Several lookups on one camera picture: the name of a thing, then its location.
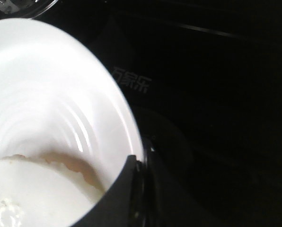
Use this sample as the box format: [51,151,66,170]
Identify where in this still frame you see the white ceramic plate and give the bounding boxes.
[0,18,144,227]

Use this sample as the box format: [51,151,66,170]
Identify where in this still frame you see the black frying pan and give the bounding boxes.
[0,0,58,19]

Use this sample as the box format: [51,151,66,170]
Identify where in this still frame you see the fried egg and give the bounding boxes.
[0,156,104,227]

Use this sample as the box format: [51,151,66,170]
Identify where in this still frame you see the black glass gas cooktop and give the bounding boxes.
[38,0,282,227]

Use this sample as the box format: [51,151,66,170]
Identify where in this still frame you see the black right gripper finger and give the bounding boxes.
[73,155,155,227]

